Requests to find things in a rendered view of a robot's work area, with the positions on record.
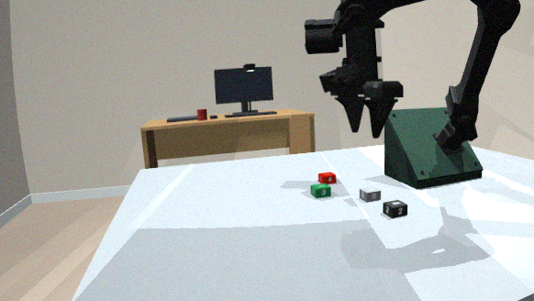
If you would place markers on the red block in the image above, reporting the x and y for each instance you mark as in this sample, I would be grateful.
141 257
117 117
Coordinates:
328 178

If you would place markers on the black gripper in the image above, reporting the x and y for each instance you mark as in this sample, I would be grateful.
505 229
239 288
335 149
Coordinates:
382 94

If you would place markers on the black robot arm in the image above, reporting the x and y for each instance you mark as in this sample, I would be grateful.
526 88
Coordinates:
358 19

